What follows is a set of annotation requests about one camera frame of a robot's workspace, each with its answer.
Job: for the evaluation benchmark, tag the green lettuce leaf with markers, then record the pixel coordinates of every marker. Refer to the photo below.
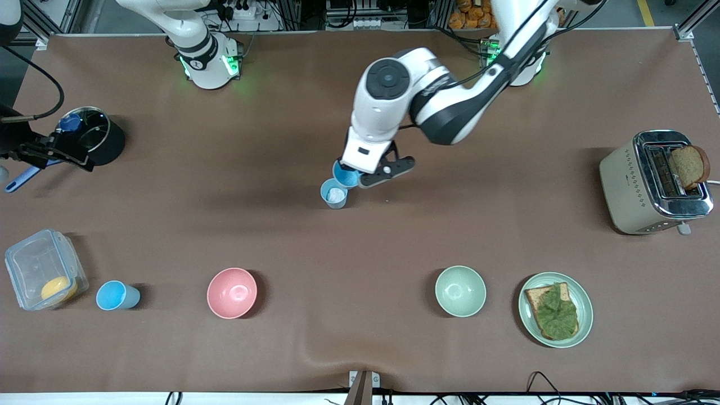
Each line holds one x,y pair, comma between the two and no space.
558,315

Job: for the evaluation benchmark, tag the orange round food piece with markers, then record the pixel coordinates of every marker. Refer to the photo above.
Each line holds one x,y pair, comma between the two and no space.
59,288

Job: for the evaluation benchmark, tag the toast slice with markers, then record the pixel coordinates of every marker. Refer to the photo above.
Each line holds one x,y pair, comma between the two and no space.
533,298

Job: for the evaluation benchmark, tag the pale blue plastic cup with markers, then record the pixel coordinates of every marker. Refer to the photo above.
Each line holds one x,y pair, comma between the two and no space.
336,197

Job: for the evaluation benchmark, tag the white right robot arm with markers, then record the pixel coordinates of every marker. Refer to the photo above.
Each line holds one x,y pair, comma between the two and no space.
205,62

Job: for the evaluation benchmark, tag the glass lid blue knob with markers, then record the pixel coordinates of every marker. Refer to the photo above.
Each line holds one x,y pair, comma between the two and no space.
93,125

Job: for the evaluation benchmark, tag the beige chrome toaster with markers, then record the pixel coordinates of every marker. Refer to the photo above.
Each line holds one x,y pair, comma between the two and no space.
624,191

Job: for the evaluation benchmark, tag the white table corner bracket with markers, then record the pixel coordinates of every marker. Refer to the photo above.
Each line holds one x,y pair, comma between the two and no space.
42,40
685,34

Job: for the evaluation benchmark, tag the pink bowl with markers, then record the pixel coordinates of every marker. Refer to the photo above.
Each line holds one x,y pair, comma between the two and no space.
232,293

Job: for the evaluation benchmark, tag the green bowl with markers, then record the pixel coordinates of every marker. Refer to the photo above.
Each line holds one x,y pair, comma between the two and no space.
460,291

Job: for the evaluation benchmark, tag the green plate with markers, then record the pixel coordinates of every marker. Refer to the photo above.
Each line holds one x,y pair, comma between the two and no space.
585,309

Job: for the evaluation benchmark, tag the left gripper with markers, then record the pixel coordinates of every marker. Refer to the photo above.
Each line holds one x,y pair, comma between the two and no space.
347,167

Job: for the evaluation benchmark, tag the brown table cloth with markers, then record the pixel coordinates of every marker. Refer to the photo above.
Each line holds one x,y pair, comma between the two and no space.
360,270

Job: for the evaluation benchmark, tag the brown bread slice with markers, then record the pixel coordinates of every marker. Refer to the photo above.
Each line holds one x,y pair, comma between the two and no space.
689,166

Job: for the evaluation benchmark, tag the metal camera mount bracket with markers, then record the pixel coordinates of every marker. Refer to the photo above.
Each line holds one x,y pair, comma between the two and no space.
361,387

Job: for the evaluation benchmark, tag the power strip with plugs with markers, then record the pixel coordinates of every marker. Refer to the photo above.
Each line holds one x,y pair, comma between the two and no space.
239,10

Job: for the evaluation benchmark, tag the clear plastic food container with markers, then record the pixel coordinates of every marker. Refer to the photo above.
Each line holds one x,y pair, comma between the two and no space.
34,264

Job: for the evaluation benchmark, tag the white power strip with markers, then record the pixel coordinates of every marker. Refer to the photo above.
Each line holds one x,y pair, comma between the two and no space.
367,22

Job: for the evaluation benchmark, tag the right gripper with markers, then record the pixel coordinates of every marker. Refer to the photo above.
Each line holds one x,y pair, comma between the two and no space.
16,138

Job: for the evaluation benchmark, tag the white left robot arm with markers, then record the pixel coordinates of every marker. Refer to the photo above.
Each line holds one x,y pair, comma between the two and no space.
388,95

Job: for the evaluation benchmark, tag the orange snack bag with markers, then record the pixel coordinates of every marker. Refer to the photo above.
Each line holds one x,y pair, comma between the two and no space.
475,14

